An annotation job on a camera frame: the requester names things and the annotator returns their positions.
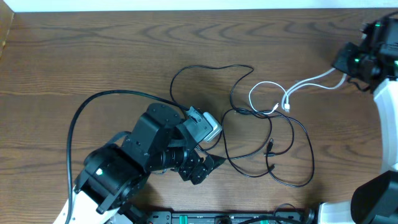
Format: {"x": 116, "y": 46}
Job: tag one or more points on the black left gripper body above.
{"x": 192, "y": 168}

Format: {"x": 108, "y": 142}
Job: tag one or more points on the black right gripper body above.
{"x": 351, "y": 60}

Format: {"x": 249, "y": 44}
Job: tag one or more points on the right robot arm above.
{"x": 376, "y": 200}

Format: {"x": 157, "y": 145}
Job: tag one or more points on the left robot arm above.
{"x": 115, "y": 172}

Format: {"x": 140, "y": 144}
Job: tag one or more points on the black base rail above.
{"x": 284, "y": 213}

